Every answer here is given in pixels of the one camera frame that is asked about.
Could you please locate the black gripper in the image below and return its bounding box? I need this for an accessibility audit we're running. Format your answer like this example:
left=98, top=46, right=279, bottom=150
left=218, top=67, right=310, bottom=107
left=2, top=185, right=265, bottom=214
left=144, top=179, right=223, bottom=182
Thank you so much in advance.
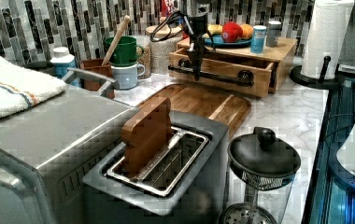
left=186, top=14, right=207, bottom=81

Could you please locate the wooden drawer with black handle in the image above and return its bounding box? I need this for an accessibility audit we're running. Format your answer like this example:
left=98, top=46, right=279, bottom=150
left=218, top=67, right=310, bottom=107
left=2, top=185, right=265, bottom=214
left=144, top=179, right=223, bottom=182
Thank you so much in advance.
left=168, top=48, right=276, bottom=97

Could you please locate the wooden drawer cabinet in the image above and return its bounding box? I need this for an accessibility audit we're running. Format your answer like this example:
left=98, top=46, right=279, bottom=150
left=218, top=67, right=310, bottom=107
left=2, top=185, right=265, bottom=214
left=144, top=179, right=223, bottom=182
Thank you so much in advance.
left=175, top=36, right=299, bottom=94

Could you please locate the yellow banana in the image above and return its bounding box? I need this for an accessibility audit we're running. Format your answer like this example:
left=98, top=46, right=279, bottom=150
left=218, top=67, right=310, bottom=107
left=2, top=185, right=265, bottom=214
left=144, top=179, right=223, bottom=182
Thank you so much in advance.
left=207, top=24, right=222, bottom=35

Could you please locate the blue plate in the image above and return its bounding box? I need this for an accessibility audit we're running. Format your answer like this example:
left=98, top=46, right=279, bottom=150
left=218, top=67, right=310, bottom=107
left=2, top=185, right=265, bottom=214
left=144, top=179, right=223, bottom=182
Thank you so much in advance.
left=203, top=33, right=253, bottom=49

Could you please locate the red apple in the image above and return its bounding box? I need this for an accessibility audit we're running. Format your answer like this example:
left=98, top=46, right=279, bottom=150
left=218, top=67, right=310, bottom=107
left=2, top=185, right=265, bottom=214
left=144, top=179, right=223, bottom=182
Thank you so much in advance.
left=221, top=22, right=242, bottom=43

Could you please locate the froot loops cereal box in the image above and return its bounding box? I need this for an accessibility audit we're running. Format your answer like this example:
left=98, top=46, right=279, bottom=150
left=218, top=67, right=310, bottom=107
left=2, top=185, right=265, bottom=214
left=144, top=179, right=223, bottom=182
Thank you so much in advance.
left=160, top=0, right=178, bottom=17

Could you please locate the jar with wooden lid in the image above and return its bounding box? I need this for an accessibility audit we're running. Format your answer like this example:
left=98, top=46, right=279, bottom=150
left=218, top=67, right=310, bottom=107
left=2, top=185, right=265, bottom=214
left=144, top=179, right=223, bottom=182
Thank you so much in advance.
left=146, top=25, right=182, bottom=74

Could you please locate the orange fruit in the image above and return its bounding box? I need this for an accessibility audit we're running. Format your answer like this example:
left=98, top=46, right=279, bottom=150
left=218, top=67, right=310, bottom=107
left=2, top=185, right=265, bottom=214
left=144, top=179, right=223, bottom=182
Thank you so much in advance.
left=241, top=24, right=253, bottom=40

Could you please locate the blue shaker white cap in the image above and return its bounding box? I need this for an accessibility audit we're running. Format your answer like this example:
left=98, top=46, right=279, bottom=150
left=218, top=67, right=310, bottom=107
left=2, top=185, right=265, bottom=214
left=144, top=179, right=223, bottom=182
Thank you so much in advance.
left=250, top=25, right=266, bottom=53

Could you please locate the grey shaker white cap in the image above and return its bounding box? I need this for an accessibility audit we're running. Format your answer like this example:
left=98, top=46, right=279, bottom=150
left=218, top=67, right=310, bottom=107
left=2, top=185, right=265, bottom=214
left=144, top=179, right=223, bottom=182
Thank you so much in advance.
left=265, top=21, right=282, bottom=48

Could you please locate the green mug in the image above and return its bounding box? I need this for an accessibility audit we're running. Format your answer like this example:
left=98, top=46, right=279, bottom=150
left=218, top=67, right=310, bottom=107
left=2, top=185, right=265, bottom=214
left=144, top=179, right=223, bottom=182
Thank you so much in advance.
left=109, top=36, right=144, bottom=67

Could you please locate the light blue mug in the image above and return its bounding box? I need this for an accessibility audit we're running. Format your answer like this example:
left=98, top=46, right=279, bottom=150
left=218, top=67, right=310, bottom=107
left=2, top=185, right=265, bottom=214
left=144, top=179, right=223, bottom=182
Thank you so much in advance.
left=111, top=63, right=146, bottom=90

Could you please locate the wooden cutting board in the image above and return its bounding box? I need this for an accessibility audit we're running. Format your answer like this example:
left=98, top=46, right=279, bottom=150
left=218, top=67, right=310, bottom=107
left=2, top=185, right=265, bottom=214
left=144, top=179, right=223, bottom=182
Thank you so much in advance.
left=137, top=83, right=251, bottom=139

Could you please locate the black paper towel holder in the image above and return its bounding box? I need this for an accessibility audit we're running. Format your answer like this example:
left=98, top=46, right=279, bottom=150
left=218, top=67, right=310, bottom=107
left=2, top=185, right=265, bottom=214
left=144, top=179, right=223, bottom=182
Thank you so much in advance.
left=290, top=56, right=344, bottom=90

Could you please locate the brown wooden utensil holder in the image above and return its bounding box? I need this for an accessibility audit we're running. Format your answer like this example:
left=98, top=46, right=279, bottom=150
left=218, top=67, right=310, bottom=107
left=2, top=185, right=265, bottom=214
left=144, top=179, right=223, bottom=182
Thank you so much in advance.
left=79, top=58, right=116, bottom=100

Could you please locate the wooden toast slice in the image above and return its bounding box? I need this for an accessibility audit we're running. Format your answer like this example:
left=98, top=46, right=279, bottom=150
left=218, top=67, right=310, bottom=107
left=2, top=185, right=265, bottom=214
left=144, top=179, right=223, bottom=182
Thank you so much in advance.
left=121, top=97, right=172, bottom=178

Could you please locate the white paper towel roll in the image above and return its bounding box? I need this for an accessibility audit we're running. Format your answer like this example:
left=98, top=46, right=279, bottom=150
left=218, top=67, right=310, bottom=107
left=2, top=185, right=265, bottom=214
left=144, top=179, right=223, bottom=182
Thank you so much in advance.
left=301, top=0, right=355, bottom=80

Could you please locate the blue bottle white cap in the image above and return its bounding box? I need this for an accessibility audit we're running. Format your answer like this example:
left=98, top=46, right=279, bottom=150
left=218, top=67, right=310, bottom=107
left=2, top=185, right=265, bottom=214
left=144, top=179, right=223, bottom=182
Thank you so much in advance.
left=50, top=47, right=77, bottom=78

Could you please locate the glass french press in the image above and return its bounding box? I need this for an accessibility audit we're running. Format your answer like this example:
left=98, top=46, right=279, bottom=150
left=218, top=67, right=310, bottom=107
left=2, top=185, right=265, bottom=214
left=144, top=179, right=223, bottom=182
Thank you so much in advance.
left=218, top=127, right=301, bottom=224

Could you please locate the black slot toaster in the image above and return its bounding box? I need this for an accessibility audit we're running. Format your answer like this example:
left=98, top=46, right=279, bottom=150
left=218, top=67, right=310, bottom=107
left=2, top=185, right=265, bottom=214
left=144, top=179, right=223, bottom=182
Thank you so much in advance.
left=83, top=111, right=228, bottom=224

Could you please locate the white striped dish towel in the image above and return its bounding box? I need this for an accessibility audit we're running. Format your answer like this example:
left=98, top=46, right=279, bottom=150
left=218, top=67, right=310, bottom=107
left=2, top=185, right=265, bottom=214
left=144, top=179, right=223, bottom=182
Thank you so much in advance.
left=0, top=56, right=67, bottom=119

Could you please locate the stainless steel toaster oven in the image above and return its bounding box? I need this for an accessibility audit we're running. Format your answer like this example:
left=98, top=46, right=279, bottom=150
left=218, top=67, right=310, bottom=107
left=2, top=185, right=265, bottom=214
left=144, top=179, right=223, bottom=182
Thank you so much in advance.
left=0, top=68, right=137, bottom=224

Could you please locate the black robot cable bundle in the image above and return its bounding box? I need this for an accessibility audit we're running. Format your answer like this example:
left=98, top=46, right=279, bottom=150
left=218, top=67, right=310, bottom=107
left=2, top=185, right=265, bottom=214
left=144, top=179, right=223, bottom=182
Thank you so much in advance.
left=149, top=10, right=195, bottom=43

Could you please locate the wooden spoon handle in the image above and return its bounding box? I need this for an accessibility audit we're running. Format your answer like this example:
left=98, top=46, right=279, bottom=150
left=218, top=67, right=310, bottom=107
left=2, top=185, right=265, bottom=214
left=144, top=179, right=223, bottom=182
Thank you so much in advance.
left=102, top=15, right=130, bottom=65

